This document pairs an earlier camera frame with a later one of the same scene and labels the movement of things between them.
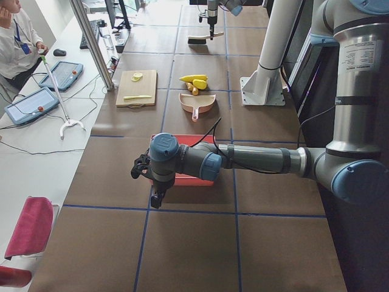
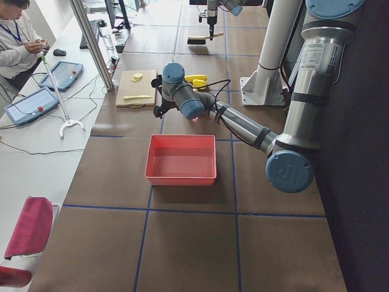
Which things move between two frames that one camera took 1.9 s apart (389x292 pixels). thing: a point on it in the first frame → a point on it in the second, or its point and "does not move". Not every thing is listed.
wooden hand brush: (200, 39) does not move
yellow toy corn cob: (192, 77) does not move
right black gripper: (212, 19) does not move
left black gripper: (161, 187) → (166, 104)
